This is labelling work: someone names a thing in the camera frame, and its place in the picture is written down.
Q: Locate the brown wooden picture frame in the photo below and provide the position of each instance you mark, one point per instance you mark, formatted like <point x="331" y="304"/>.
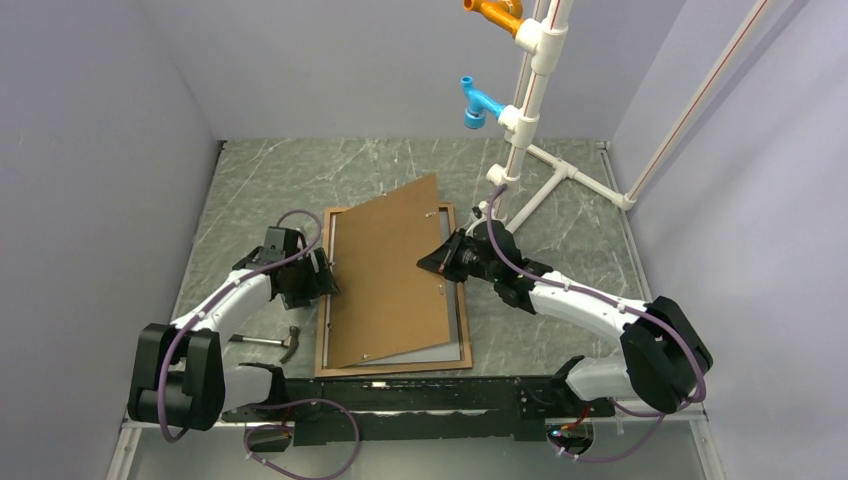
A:
<point x="466" y="361"/>

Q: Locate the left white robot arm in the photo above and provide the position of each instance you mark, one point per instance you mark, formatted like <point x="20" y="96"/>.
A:
<point x="179" y="379"/>

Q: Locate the orange pipe fitting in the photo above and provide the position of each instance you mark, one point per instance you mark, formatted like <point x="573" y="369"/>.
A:
<point x="506" y="14"/>

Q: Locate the glossy photo white borders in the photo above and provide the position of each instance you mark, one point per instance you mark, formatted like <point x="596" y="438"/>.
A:
<point x="448" y="351"/>

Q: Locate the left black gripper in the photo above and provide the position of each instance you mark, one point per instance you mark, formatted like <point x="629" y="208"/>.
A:
<point x="320" y="282"/>

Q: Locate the brown cardboard backing board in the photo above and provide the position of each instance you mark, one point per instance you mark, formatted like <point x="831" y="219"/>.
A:
<point x="386" y="305"/>

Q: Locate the blue pipe fitting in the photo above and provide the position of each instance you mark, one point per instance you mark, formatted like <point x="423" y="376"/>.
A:
<point x="479" y="105"/>

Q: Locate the small claw hammer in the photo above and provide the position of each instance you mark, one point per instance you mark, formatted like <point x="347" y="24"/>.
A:
<point x="289" y="344"/>

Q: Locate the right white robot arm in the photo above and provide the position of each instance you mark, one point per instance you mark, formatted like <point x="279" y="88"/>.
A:
<point x="662" y="360"/>

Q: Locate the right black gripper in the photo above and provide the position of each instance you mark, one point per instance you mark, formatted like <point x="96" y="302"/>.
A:
<point x="441" y="261"/>

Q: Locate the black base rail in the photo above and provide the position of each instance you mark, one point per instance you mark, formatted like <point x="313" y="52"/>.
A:
<point x="522" y="408"/>

